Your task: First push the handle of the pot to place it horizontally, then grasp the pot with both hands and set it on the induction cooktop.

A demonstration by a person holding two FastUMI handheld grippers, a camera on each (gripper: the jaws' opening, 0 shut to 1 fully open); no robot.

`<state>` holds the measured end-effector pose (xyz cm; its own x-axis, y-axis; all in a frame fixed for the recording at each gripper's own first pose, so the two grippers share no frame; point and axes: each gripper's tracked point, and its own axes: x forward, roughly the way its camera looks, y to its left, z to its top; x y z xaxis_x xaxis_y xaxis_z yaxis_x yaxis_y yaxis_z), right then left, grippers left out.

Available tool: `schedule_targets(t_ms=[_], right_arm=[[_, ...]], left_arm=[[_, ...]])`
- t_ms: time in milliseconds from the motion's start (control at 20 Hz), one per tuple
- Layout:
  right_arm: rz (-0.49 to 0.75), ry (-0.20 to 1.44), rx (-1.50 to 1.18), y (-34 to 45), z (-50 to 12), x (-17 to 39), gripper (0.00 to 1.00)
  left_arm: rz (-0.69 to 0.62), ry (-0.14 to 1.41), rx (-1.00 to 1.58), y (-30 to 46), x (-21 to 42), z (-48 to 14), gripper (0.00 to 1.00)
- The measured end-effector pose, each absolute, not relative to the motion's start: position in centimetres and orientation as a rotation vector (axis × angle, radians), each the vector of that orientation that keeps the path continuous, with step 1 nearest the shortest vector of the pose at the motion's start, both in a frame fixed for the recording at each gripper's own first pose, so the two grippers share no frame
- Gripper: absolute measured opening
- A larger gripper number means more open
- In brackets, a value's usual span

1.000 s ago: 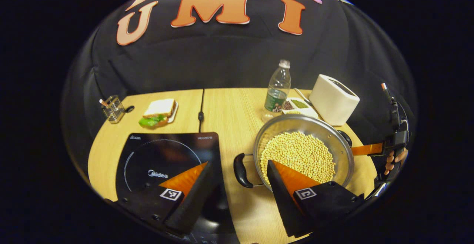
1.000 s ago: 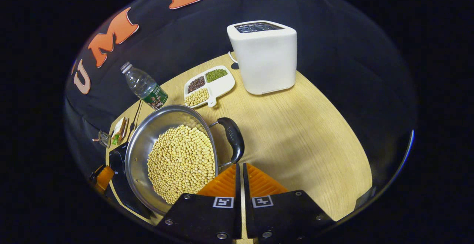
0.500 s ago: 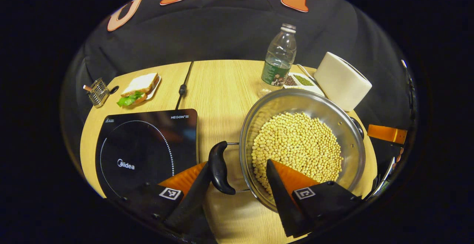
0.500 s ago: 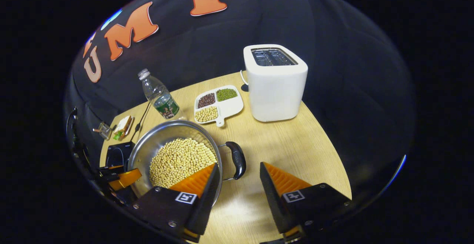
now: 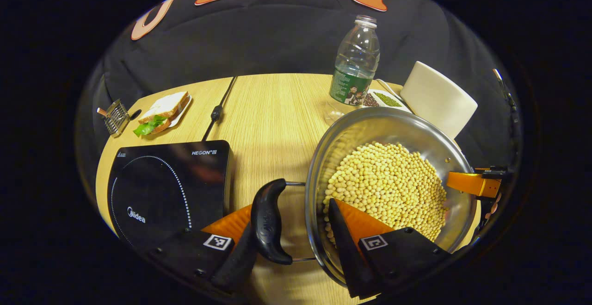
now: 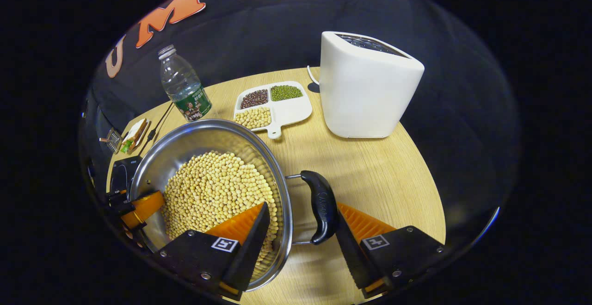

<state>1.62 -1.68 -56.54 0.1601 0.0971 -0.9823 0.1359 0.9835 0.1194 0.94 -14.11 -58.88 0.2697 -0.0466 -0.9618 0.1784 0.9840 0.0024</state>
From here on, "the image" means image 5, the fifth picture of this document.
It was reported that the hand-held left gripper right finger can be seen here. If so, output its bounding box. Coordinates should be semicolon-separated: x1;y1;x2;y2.
326;198;453;299

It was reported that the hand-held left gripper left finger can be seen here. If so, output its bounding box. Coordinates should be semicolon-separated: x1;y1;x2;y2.
146;203;259;296

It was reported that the black induction cooktop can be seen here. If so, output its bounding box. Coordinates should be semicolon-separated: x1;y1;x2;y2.
107;140;234;252

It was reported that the steel pot with black handle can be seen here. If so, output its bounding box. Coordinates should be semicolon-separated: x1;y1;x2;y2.
251;106;479;289

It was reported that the white toaster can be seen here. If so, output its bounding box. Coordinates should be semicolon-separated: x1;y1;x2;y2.
400;61;478;140

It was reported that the white divided dish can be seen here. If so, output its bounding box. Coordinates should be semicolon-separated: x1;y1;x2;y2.
363;88;412;112

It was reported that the sandwich with lettuce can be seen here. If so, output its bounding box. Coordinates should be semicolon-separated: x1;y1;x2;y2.
133;91;190;137

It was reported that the small metal grater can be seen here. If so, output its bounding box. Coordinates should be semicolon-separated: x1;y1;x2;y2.
96;99;131;138

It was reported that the clear plastic water bottle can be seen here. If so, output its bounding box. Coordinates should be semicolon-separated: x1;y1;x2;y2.
324;15;381;126

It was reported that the black backdrop cloth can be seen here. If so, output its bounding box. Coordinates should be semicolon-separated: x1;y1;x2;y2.
76;0;521;194

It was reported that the black power cable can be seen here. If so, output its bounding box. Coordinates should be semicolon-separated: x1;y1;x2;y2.
201;76;238;141

